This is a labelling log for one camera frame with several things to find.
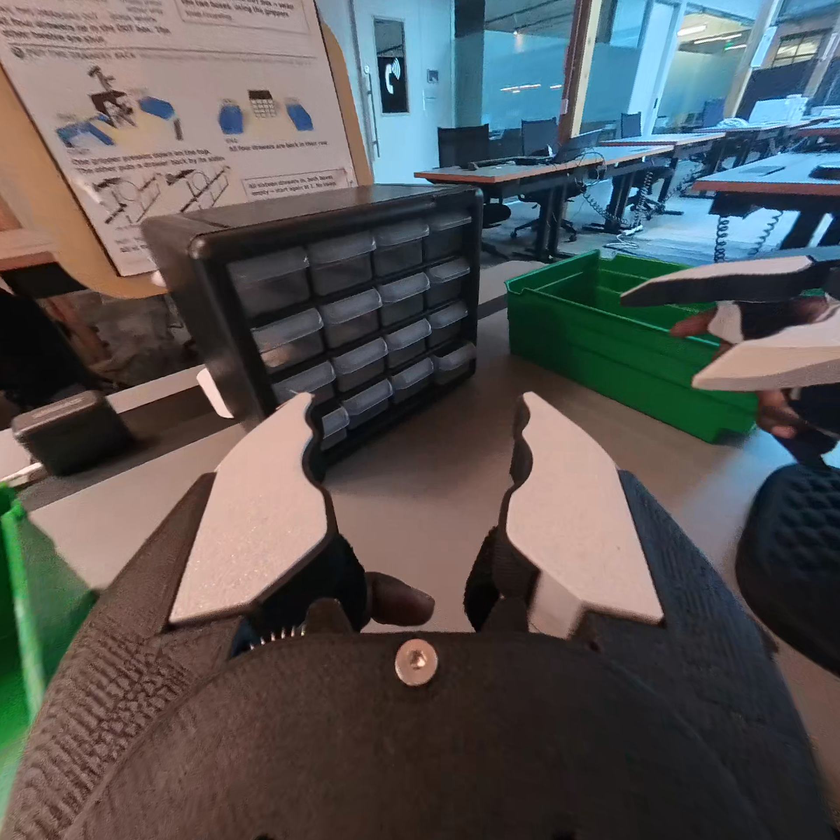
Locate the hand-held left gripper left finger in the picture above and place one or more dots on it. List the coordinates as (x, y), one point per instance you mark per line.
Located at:
(256, 518)

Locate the black drawer cabinet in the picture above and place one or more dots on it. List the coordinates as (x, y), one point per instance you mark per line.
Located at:
(315, 210)

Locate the white door with phone sign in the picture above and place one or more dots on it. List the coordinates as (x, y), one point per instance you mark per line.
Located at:
(392, 65)

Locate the black laptop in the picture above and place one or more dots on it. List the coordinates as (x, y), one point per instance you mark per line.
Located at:
(577, 148)

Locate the black textured chair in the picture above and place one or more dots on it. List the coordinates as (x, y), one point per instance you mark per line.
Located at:
(794, 558)

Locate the green plastic bin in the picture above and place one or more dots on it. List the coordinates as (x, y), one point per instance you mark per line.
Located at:
(33, 590)
(590, 367)

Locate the person's left hand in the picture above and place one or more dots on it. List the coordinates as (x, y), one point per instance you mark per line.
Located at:
(400, 604)

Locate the group of clear drawers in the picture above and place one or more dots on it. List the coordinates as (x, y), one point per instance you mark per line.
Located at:
(341, 262)

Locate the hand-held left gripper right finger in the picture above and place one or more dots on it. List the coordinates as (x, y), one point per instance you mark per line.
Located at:
(577, 518)

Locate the wood edged office desk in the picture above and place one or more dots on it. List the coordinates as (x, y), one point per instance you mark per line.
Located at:
(754, 180)
(525, 170)
(656, 139)

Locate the black office chair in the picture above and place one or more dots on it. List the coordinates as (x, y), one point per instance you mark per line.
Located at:
(463, 144)

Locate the black box device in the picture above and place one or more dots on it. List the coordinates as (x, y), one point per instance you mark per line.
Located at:
(72, 433)

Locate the wooden poster board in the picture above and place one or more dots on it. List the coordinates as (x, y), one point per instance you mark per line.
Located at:
(46, 210)

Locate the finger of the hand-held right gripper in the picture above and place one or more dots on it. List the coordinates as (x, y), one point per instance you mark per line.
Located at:
(787, 361)
(735, 279)

